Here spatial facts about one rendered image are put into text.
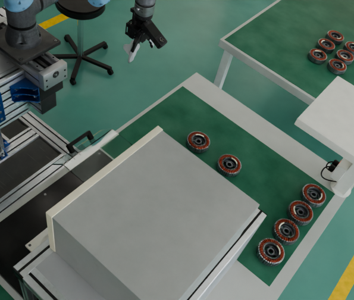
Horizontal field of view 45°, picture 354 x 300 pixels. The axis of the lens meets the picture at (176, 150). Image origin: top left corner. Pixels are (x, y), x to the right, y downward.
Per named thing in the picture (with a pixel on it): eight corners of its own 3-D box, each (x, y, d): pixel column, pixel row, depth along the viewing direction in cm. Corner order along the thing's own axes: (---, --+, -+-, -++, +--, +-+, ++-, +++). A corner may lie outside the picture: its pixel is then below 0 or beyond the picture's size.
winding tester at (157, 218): (49, 247, 124) (45, 212, 109) (149, 163, 149) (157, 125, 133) (149, 344, 113) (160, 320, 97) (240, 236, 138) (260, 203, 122)
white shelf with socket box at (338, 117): (258, 184, 198) (297, 118, 163) (295, 142, 219) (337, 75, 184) (323, 233, 188) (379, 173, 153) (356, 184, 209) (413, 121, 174)
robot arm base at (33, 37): (-3, 36, 186) (-6, 17, 179) (25, 23, 195) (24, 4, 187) (21, 54, 182) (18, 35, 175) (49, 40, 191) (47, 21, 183)
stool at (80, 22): (34, 55, 332) (27, -10, 289) (82, 31, 360) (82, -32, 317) (82, 93, 316) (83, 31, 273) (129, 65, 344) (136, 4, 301)
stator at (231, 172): (226, 181, 196) (228, 177, 193) (211, 163, 201) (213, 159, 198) (244, 171, 201) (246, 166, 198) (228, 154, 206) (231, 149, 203)
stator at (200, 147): (206, 156, 203) (208, 151, 200) (184, 150, 203) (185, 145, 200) (210, 138, 210) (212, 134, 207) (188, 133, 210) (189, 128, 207)
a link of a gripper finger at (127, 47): (120, 56, 175) (130, 36, 172) (131, 64, 173) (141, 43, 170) (116, 56, 172) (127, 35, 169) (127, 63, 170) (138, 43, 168)
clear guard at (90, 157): (52, 164, 155) (52, 154, 150) (100, 130, 169) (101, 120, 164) (118, 221, 145) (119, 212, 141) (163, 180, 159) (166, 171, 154)
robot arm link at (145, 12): (159, 3, 160) (144, 11, 156) (157, 13, 164) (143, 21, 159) (144, -7, 163) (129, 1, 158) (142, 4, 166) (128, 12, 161)
